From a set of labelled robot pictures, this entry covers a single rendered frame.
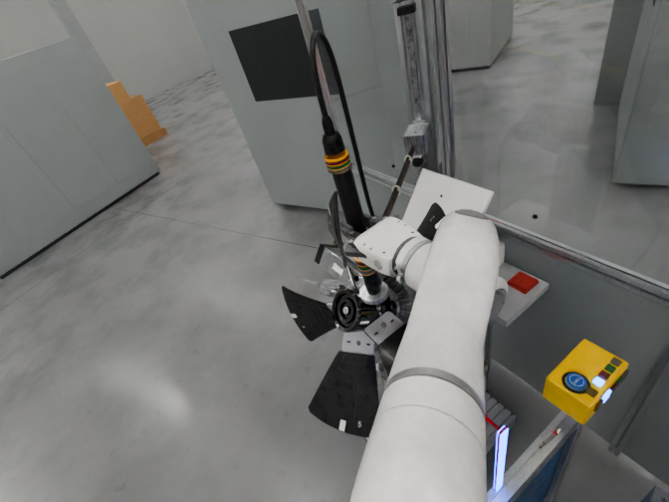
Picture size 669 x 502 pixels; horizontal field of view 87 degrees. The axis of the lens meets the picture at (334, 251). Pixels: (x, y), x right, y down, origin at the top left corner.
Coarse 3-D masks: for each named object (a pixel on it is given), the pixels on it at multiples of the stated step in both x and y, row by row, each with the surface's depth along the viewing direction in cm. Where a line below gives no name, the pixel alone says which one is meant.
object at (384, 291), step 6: (378, 276) 83; (384, 282) 85; (360, 288) 86; (384, 288) 84; (360, 294) 84; (366, 294) 84; (378, 294) 83; (384, 294) 82; (366, 300) 82; (372, 300) 82; (378, 300) 82; (384, 300) 82
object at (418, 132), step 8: (424, 120) 121; (408, 128) 120; (416, 128) 119; (424, 128) 117; (408, 136) 116; (416, 136) 115; (424, 136) 114; (408, 144) 118; (424, 144) 116; (416, 152) 119; (424, 152) 118
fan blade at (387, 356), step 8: (400, 328) 91; (392, 336) 90; (400, 336) 90; (384, 344) 89; (392, 344) 89; (384, 352) 88; (392, 352) 87; (384, 360) 87; (392, 360) 86; (384, 368) 86
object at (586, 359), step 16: (576, 352) 87; (592, 352) 86; (608, 352) 85; (560, 368) 85; (576, 368) 84; (592, 368) 83; (624, 368) 81; (560, 384) 82; (592, 384) 80; (608, 384) 80; (560, 400) 84; (576, 400) 79; (592, 400) 78; (576, 416) 82
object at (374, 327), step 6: (390, 312) 96; (378, 318) 95; (384, 318) 95; (390, 318) 95; (396, 318) 94; (372, 324) 94; (378, 324) 94; (390, 324) 93; (396, 324) 93; (402, 324) 92; (366, 330) 93; (372, 330) 93; (378, 330) 93; (384, 330) 92; (390, 330) 92; (372, 336) 92; (378, 336) 92; (384, 336) 91; (378, 342) 90
